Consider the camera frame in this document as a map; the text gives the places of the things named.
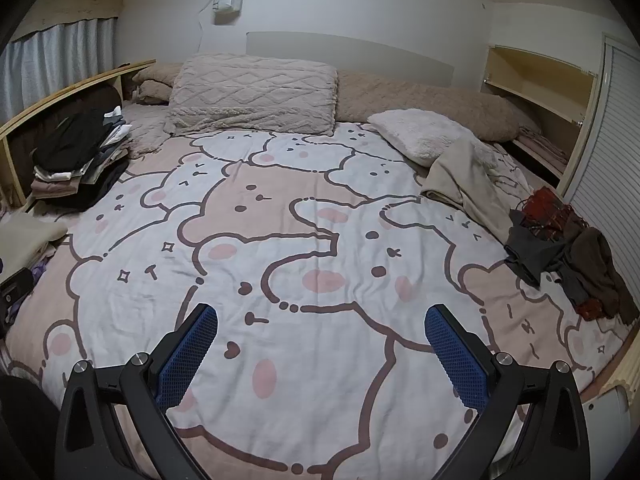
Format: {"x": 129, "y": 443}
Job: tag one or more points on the white slatted door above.
{"x": 615, "y": 160}

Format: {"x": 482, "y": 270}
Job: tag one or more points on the beige folded blanket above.
{"x": 155, "y": 80}

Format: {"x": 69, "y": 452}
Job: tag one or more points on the pink folded towels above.
{"x": 542, "y": 147}

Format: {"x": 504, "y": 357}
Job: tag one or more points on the purple cloth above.
{"x": 40, "y": 270}

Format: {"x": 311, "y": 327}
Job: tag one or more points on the beige curtain valance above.
{"x": 75, "y": 5}

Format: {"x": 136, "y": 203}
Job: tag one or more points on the red plaid garment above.
{"x": 547, "y": 207}

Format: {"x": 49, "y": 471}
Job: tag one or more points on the stack of folded clothes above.
{"x": 70, "y": 145}

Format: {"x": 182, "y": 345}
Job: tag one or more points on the white headboard panel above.
{"x": 375, "y": 52}

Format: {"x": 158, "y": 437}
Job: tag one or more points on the white fluffy pillow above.
{"x": 420, "y": 132}

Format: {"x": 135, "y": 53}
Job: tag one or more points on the beige quilted pillow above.
{"x": 250, "y": 90}

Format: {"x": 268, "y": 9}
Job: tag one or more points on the beige ribbed sweater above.
{"x": 465, "y": 185}

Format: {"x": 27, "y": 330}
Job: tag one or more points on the brown garment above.
{"x": 600, "y": 265}

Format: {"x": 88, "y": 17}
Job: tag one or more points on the bear printed bed sheet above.
{"x": 310, "y": 240}

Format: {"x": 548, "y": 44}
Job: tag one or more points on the beige folded cloth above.
{"x": 25, "y": 240}

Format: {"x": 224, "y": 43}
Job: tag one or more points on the wooden bedside shelf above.
{"x": 60, "y": 91}

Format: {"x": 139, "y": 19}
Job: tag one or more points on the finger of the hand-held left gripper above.
{"x": 15, "y": 290}

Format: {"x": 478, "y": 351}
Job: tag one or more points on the brown long bolster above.
{"x": 425, "y": 97}

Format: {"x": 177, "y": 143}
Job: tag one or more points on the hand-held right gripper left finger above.
{"x": 187, "y": 355}

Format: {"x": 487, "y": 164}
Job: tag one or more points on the white appliance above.
{"x": 607, "y": 415}

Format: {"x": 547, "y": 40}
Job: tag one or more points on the cream wall shelf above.
{"x": 545, "y": 72}

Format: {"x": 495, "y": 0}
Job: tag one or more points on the grey curtain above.
{"x": 55, "y": 55}

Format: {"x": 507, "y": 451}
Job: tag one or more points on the pink quilted blanket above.
{"x": 145, "y": 130}

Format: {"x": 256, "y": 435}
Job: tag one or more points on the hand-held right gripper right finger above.
{"x": 455, "y": 360}

